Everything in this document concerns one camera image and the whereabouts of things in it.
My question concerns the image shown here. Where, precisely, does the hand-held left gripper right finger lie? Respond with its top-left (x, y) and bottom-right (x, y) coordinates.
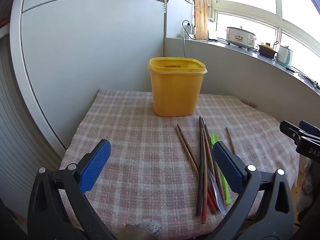
top-left (205, 141), bottom-right (298, 240)

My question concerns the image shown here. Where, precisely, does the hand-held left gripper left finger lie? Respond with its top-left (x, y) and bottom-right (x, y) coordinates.
top-left (27, 139), bottom-right (118, 240)

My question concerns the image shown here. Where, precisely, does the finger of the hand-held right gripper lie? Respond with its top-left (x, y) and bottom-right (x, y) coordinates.
top-left (299, 120), bottom-right (320, 140)
top-left (279, 120), bottom-right (320, 163)

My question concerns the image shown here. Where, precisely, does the red-tipped brown chopstick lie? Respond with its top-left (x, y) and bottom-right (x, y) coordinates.
top-left (201, 128), bottom-right (208, 224)
top-left (204, 124), bottom-right (218, 215)

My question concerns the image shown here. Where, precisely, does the brown wooden chopstick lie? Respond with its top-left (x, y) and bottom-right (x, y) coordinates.
top-left (225, 127), bottom-right (236, 156)
top-left (177, 124), bottom-right (201, 168)
top-left (175, 126), bottom-right (200, 173)

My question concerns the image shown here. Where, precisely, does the green plastic spoon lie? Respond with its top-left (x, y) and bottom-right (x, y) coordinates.
top-left (211, 133), bottom-right (232, 205)

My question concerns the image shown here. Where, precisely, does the clear plastic spoon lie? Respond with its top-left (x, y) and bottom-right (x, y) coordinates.
top-left (197, 150), bottom-right (227, 216)

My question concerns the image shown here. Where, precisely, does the yellow plastic container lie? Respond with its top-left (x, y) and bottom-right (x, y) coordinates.
top-left (147, 57), bottom-right (208, 117)

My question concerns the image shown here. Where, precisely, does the pink plaid cloth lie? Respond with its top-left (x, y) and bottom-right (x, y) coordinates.
top-left (60, 89), bottom-right (300, 239)

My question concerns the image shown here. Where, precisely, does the white mint kettle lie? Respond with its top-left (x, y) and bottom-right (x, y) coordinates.
top-left (275, 41), bottom-right (293, 66)

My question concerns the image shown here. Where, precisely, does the brown clay pot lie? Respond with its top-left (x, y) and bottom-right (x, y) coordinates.
top-left (258, 42), bottom-right (278, 59)

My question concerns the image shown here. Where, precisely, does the white slatted panel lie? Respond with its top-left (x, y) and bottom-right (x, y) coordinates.
top-left (0, 37), bottom-right (63, 220)

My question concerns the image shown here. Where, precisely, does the floral white slow cooker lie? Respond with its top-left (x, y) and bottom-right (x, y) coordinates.
top-left (226, 26), bottom-right (258, 49)

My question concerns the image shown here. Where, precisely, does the grey windowsill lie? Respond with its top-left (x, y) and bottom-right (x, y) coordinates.
top-left (166, 36), bottom-right (320, 95)

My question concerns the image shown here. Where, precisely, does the white cabinet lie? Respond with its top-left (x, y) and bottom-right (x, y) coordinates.
top-left (10, 0), bottom-right (167, 150)

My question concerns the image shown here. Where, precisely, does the translucent plastic board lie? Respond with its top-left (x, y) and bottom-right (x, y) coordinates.
top-left (207, 17), bottom-right (217, 40)

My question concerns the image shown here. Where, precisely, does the wooden slat board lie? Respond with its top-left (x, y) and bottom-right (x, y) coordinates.
top-left (193, 0), bottom-right (209, 40)

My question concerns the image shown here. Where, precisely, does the white window frame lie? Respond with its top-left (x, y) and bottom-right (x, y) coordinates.
top-left (204, 0), bottom-right (320, 80)

